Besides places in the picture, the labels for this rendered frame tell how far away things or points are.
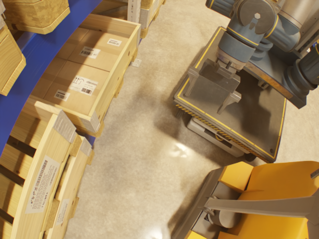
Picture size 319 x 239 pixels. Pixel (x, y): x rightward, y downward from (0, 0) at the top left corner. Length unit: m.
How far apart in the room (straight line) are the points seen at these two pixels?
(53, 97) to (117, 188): 0.82
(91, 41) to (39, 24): 1.00
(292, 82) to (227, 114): 0.56
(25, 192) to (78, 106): 0.70
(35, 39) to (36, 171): 0.38
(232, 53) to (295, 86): 0.86
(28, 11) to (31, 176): 0.45
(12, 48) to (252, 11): 0.56
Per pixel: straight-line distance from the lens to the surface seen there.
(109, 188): 1.49
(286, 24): 0.72
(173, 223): 1.55
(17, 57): 0.43
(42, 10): 0.47
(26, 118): 0.91
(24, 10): 0.50
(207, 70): 0.59
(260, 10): 0.53
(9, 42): 0.41
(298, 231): 1.01
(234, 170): 1.35
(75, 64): 1.34
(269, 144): 1.60
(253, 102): 1.66
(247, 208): 0.81
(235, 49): 0.54
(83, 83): 1.22
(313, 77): 1.29
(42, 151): 0.61
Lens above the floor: 1.48
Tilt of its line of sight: 66 degrees down
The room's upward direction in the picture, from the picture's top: 23 degrees clockwise
